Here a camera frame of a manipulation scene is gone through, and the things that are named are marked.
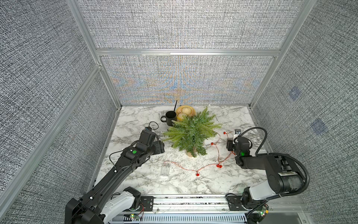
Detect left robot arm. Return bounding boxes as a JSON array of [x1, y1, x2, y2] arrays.
[[64, 130, 164, 224]]

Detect black ceramic mug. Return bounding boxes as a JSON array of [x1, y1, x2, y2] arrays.
[[160, 111, 177, 127]]

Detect yellow bamboo steamer basket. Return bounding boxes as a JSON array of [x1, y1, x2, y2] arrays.
[[176, 105, 196, 121]]

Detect clear battery box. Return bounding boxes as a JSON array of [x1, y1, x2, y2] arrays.
[[160, 163, 171, 177]]

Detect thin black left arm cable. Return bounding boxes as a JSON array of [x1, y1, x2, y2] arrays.
[[108, 121, 160, 173]]

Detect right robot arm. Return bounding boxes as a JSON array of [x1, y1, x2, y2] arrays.
[[227, 136, 310, 211]]

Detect red string lights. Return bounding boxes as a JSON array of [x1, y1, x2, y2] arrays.
[[164, 133, 236, 177]]

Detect black corrugated cable conduit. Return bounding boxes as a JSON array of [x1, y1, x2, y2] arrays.
[[234, 126, 310, 224]]

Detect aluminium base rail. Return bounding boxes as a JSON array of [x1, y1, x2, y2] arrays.
[[109, 194, 313, 224]]

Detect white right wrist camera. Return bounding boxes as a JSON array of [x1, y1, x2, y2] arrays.
[[233, 129, 241, 140]]

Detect small green christmas tree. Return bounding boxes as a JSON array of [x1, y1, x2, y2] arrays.
[[163, 107, 222, 157]]

